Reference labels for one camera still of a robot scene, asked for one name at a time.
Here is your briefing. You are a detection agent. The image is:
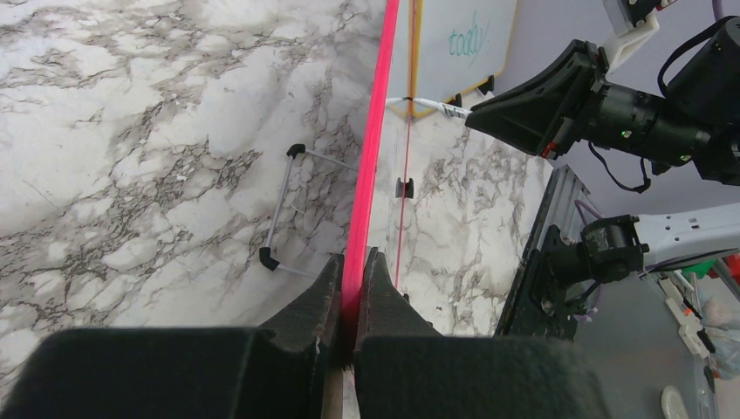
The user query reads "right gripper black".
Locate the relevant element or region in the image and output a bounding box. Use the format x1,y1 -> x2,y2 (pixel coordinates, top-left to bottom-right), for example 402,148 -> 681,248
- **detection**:
465,40 -> 711,167

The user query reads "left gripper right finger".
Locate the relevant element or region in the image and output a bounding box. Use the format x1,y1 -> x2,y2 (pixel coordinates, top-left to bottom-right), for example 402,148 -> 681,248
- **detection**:
354,248 -> 610,418

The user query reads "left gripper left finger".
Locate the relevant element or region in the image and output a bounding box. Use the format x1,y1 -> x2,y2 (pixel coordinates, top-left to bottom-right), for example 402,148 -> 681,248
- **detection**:
1,255 -> 344,418

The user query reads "black whiteboard marker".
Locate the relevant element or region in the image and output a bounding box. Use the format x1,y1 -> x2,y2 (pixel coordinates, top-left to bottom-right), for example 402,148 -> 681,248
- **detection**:
385,97 -> 471,120

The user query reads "red framed whiteboard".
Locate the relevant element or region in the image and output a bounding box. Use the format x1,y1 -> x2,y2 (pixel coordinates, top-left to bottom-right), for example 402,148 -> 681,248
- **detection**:
258,0 -> 419,325

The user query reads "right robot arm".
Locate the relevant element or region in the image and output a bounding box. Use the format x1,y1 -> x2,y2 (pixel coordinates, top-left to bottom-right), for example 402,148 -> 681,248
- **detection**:
465,16 -> 739,284

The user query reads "yellow framed written whiteboard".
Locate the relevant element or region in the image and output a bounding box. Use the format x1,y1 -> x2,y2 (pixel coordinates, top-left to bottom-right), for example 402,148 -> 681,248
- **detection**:
381,0 -> 517,102

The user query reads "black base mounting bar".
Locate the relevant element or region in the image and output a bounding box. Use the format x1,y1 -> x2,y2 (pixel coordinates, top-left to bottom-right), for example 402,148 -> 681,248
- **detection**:
495,224 -> 587,340

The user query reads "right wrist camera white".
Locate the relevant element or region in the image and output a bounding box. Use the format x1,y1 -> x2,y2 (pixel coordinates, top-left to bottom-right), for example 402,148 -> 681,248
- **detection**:
602,0 -> 675,74

